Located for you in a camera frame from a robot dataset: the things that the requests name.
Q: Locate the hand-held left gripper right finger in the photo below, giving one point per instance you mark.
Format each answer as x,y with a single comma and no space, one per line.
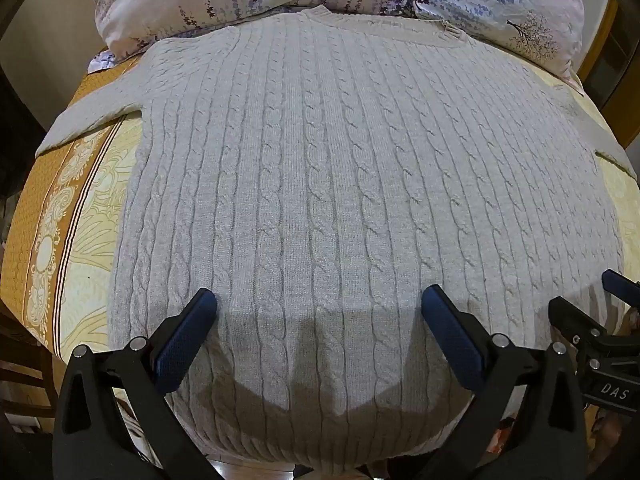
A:
450,340

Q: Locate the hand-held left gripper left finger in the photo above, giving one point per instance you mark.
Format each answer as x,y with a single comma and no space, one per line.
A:
186,340

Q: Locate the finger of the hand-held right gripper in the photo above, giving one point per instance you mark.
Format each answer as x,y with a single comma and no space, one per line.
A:
575,317
622,287

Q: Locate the wooden chair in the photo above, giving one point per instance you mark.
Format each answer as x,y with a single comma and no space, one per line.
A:
22,360

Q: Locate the yellow patterned bedspread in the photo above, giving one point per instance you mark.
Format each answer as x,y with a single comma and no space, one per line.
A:
50,195

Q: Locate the wooden headboard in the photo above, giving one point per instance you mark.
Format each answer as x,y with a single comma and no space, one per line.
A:
607,60

